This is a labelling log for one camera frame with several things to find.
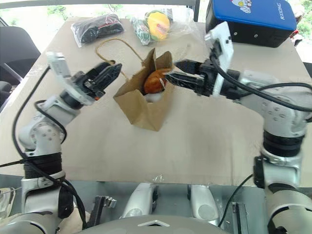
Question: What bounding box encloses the blue and black box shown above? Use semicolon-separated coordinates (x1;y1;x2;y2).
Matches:
205;0;298;48

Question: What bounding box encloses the yellow green plush in plastic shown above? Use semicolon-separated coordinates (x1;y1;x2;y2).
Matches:
130;9;203;46

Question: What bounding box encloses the black plush in plastic bag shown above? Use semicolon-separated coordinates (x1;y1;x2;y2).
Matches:
70;13;125;48

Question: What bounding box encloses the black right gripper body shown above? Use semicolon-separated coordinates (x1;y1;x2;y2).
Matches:
194;59;219;97

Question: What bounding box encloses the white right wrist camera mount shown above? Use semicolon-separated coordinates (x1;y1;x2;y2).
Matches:
204;21;235;96

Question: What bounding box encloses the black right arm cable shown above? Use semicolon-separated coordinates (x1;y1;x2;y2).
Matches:
209;48;312;112

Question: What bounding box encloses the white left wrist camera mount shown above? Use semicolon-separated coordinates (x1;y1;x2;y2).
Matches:
46;51;95;106

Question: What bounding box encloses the silver robot torso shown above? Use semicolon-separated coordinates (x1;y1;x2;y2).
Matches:
80;214;235;234

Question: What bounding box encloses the metal table clamp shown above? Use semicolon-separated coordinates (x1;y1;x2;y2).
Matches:
88;195;117;230

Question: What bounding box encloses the black chair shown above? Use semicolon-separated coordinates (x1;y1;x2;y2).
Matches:
0;25;41;113

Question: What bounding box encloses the metal bracket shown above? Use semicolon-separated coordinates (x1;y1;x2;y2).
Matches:
231;201;250;234

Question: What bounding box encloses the orange plush toy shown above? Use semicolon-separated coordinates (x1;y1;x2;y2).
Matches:
143;69;169;95

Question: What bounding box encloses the silver robot right leg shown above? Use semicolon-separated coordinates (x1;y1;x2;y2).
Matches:
190;184;220;225

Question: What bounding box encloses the thin black cable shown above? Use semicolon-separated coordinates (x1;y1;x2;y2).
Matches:
217;174;254;228

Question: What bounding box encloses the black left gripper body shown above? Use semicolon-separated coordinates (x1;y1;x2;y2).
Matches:
71;66;108;101

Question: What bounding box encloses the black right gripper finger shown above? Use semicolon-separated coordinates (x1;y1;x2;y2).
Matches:
164;72;205;90
173;59;203;74

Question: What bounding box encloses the brown paper bag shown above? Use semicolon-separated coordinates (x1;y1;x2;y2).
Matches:
96;38;174;133

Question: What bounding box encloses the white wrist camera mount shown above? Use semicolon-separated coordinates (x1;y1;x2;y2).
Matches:
204;21;235;96
46;51;95;106

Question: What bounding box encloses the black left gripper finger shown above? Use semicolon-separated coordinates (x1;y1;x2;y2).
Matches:
93;62;116;74
96;63;122;93

